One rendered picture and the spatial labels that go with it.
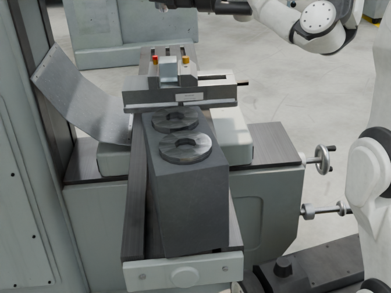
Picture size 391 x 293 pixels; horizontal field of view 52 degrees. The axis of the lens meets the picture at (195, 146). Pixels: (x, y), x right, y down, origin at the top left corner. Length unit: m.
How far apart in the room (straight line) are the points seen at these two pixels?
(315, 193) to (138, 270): 1.75
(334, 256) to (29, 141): 0.92
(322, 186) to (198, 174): 1.86
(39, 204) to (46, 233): 0.12
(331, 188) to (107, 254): 1.42
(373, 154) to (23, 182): 0.95
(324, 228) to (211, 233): 1.50
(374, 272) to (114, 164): 0.78
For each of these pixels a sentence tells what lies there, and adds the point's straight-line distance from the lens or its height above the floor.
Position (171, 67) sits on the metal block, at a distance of 1.21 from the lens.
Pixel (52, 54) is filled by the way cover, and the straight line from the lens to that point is 1.36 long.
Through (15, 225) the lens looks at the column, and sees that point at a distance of 1.39.
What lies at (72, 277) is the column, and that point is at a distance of 1.55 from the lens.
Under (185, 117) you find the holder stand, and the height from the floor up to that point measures 1.13.
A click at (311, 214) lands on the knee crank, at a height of 0.52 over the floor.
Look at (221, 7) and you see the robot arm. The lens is 1.10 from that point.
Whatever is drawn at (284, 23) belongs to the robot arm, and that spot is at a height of 1.21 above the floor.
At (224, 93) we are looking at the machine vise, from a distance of 1.22.
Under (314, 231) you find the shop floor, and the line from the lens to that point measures 2.17.
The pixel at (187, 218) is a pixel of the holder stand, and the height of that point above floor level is 1.01.
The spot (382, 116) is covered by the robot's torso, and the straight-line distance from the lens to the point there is 0.85.
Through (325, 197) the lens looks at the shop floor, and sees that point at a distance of 2.39.
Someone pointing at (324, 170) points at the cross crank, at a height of 0.62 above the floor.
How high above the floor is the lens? 1.48
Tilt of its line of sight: 32 degrees down
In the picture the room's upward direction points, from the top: 3 degrees counter-clockwise
